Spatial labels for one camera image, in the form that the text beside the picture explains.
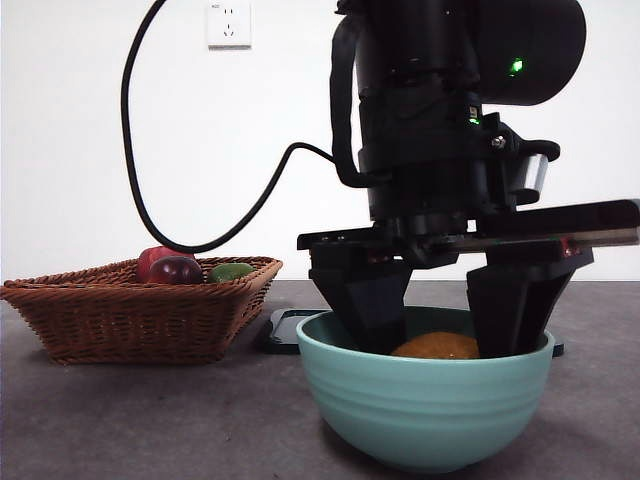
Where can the dark rectangular tray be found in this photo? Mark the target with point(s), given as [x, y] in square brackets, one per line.
[280, 332]

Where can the orange-brown kiwi fruit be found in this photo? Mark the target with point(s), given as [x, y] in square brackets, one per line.
[435, 347]

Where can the white wall socket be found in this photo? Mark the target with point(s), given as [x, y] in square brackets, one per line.
[240, 40]

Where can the green avocado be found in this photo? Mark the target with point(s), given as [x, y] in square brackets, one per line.
[230, 272]

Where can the dark purple round fruit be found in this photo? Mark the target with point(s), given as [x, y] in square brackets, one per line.
[177, 271]

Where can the red bell pepper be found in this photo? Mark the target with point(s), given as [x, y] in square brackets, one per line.
[150, 260]

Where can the teal ribbed bowl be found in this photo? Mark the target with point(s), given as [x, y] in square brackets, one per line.
[425, 410]

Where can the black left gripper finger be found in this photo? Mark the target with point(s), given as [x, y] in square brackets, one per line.
[365, 300]
[510, 310]

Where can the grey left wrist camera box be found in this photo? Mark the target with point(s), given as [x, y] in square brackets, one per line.
[535, 172]

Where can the brown wicker basket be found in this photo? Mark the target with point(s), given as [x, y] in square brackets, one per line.
[140, 325]

